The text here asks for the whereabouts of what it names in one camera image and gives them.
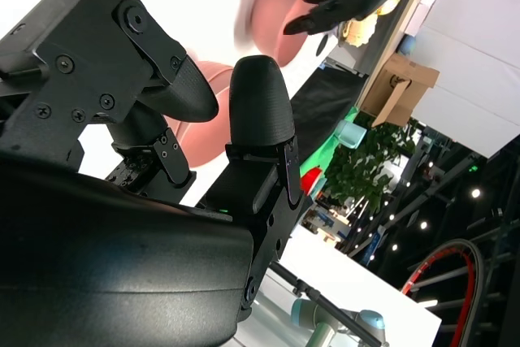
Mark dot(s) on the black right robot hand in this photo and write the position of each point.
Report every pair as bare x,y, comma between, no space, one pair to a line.
122,261

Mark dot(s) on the pink plastic bowl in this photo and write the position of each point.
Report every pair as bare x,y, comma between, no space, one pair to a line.
183,140
276,9
219,135

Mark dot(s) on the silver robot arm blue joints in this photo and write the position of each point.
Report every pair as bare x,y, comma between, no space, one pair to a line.
325,335

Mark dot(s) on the yellow cream plush toy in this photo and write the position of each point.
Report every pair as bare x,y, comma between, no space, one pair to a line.
357,34

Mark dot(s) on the black round table grommet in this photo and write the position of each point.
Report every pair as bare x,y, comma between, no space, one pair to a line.
322,45

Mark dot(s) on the brown cardboard box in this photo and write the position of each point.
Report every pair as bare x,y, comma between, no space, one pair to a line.
406,87

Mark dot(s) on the pale teal container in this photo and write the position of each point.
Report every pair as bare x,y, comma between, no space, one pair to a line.
350,133

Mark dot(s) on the green cloth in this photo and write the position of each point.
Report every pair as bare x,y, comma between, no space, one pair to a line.
325,148

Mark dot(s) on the black boom pole with clamp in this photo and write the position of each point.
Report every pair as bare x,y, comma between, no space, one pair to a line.
306,288

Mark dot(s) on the green leafy plant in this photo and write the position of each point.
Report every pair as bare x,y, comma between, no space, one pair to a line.
365,176

